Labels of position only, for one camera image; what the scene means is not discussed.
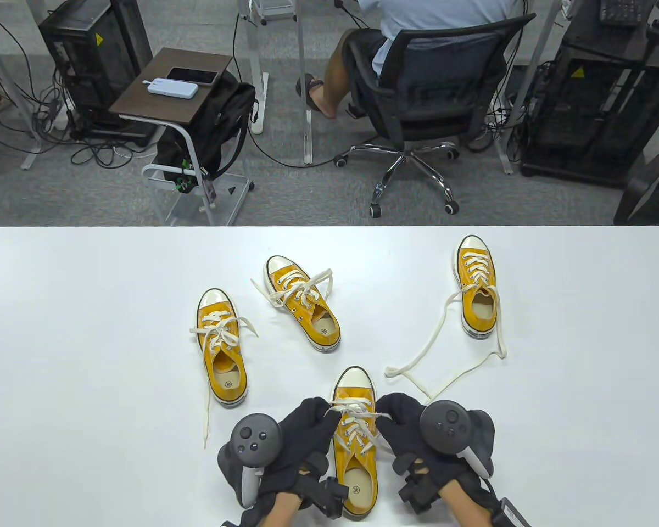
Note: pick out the black computer cabinet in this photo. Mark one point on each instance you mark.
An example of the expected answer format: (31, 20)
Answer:
(593, 99)

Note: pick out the white desk leg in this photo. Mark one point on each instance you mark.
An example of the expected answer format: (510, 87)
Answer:
(523, 104)
(306, 110)
(15, 96)
(255, 71)

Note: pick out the black keyboard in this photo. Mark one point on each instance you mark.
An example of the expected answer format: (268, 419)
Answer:
(620, 12)

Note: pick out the person's left hand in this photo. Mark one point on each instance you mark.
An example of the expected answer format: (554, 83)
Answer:
(302, 439)

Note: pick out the white drawer unit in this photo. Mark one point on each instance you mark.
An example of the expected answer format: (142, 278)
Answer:
(274, 8)

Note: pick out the person's right forearm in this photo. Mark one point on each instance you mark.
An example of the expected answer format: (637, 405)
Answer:
(467, 510)

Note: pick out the yellow canvas shoe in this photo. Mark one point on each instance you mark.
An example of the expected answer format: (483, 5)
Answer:
(474, 245)
(277, 267)
(215, 299)
(354, 379)

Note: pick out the person's left forearm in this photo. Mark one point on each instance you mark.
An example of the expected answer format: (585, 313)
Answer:
(283, 510)

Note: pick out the black smartphone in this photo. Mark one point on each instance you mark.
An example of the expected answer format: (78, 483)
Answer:
(192, 76)

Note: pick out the brown side table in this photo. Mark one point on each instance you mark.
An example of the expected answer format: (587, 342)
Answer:
(143, 99)

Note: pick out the black mesh office chair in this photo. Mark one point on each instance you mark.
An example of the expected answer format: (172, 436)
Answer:
(439, 82)

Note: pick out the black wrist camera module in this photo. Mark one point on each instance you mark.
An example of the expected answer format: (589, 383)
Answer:
(417, 491)
(332, 497)

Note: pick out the black backpack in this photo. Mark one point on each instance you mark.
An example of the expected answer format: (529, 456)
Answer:
(219, 121)

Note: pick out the black forearm electronics box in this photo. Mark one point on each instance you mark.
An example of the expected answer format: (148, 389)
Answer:
(508, 516)

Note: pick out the black computer tower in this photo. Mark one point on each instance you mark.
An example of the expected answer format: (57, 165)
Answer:
(99, 60)

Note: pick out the light blue power bank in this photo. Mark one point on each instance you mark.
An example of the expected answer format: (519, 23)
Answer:
(173, 88)

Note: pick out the person's right hand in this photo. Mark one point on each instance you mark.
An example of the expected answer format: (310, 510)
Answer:
(401, 422)

